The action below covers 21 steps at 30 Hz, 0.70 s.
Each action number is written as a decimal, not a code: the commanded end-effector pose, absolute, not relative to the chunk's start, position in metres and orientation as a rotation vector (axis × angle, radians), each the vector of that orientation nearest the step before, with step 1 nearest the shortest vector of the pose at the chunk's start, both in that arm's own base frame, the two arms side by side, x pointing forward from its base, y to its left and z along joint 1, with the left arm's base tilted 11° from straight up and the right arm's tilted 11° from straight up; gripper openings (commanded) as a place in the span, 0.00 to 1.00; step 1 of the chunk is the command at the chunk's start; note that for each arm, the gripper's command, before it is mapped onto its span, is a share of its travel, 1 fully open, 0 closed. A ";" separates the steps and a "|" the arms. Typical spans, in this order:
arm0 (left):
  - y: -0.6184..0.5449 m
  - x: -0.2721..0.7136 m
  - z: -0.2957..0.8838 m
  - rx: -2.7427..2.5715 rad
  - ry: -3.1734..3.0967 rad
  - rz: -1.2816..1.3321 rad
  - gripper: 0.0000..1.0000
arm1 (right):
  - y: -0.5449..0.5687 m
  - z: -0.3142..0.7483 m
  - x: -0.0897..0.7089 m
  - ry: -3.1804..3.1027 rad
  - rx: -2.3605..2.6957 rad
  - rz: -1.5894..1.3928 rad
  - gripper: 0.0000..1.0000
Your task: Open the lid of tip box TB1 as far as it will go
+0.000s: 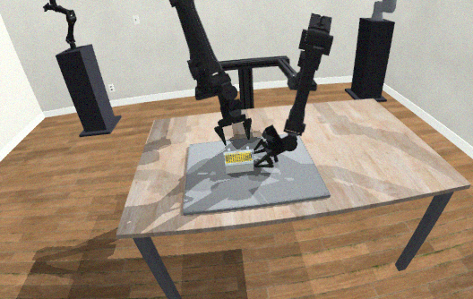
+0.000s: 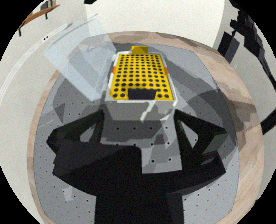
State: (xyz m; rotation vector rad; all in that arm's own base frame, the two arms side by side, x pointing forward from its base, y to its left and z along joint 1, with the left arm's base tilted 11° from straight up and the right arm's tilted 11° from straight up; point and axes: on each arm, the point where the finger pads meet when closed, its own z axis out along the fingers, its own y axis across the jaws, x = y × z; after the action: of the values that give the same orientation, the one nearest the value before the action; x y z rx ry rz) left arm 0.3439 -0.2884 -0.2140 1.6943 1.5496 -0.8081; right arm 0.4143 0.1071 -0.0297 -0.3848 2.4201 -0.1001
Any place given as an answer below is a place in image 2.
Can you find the yellow perforated plate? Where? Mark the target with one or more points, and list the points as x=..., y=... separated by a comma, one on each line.
x=140, y=76

